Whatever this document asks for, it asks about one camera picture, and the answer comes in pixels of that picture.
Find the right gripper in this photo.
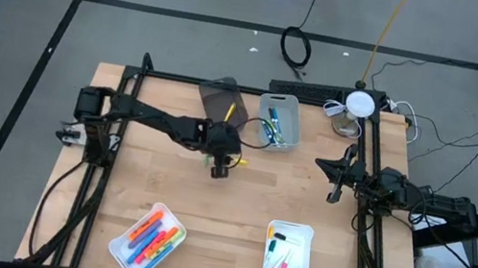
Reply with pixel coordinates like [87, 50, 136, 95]
[308, 136, 374, 209]

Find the dark grey translucent bin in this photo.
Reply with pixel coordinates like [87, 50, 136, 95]
[191, 70, 257, 133]

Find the blue Expo marker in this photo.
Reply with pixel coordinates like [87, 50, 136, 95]
[266, 107, 287, 135]
[257, 116, 282, 146]

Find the dark green Expo marker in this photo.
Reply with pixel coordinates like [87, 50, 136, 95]
[265, 119, 290, 146]

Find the light green Expo marker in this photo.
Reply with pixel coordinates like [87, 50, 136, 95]
[261, 116, 293, 147]

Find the light grey plastic bin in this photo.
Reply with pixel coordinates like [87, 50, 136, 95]
[251, 89, 309, 157]

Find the black cap small marker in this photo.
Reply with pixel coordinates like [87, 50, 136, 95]
[272, 231, 301, 246]

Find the white plastic bin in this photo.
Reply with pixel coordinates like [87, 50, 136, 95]
[104, 194, 192, 268]
[259, 217, 323, 268]

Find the orange Sharpie highlighter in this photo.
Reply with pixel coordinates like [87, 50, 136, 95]
[143, 221, 180, 263]
[128, 206, 166, 246]

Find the pale yellow Sharpie highlighter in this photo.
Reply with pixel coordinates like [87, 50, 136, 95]
[152, 227, 185, 264]

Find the purple marker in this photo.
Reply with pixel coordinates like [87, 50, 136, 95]
[128, 215, 164, 255]

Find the pink Sharpie highlighter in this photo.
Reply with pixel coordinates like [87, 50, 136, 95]
[133, 226, 168, 268]

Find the blue Sharpie highlighter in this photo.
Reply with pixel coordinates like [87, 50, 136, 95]
[139, 238, 176, 268]
[126, 225, 161, 268]

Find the white lamp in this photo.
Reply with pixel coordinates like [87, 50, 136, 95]
[329, 86, 380, 141]

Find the black keyboard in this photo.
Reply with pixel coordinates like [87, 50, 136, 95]
[267, 72, 389, 113]

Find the black metal crossbar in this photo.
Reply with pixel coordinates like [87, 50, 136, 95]
[409, 196, 478, 259]

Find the white paper sheet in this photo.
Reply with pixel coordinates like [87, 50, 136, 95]
[403, 214, 474, 268]

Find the black camera cable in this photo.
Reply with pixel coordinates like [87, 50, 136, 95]
[230, 112, 279, 153]

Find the white cable bundle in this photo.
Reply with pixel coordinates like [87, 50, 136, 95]
[321, 97, 348, 121]

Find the white power cable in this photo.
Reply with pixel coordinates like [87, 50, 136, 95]
[381, 97, 426, 146]

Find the black coiled cable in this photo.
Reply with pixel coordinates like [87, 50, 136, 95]
[274, 0, 324, 84]

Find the yellow cable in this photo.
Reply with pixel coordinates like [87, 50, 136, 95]
[360, 0, 412, 92]

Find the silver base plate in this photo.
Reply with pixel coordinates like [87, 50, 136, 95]
[53, 118, 92, 150]

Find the black base cable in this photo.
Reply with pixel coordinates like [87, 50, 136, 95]
[26, 150, 90, 264]

